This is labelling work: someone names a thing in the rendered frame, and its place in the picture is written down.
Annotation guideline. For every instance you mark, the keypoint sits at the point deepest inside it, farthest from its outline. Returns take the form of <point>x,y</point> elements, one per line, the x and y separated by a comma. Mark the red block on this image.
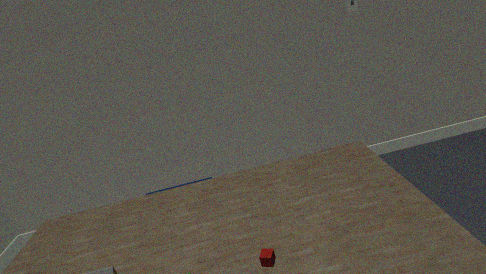
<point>267,257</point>

